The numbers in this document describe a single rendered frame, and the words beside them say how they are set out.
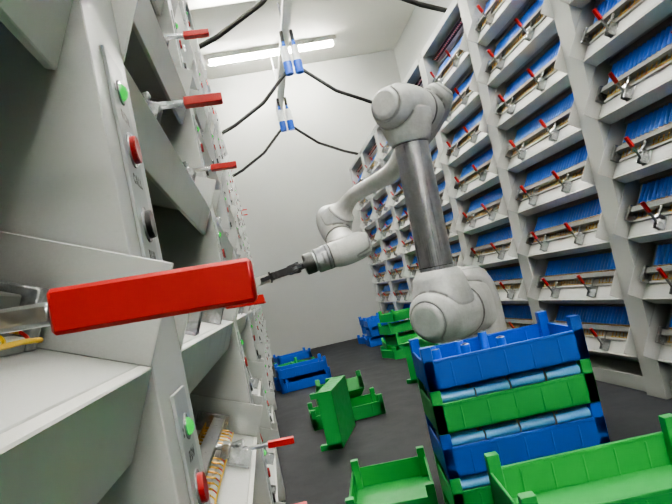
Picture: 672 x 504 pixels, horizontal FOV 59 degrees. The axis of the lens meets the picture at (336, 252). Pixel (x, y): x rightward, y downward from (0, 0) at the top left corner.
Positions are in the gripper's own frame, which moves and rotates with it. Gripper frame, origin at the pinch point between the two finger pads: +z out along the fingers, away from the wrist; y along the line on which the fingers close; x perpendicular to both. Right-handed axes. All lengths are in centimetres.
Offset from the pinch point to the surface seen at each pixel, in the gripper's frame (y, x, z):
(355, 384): -46, 54, -23
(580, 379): 105, 40, -48
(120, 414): 184, 9, 7
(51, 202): 179, -1, 8
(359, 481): 48, 61, -7
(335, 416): 2, 53, -9
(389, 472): 48, 62, -15
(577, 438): 104, 50, -44
